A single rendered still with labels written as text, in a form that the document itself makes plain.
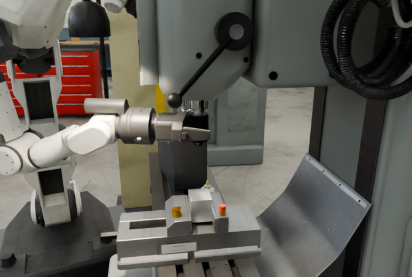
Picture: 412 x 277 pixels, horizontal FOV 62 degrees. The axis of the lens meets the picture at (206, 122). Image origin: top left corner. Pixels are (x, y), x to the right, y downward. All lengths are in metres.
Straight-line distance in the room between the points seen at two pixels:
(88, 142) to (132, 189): 1.98
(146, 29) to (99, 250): 0.99
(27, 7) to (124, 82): 1.59
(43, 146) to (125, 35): 1.65
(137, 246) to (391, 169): 0.59
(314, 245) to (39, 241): 1.17
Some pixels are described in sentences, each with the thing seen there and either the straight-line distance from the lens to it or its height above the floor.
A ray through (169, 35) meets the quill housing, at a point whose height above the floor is 1.45.
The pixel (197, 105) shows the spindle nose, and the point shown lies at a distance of 0.78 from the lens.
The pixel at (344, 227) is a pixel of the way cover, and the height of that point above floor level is 1.00.
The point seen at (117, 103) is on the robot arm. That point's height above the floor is 1.29.
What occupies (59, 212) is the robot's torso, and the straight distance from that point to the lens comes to 1.62.
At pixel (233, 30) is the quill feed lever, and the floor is 1.46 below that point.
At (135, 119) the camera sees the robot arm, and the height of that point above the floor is 1.26.
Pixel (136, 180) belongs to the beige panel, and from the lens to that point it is 2.77.
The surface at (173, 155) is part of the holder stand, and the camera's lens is 1.14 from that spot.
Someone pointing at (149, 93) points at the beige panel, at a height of 0.95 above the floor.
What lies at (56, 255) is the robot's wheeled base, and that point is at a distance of 1.56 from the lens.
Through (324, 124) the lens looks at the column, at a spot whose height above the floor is 1.19.
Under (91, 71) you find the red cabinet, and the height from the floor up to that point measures 0.72.
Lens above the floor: 1.48
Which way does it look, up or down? 17 degrees down
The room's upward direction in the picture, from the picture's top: straight up
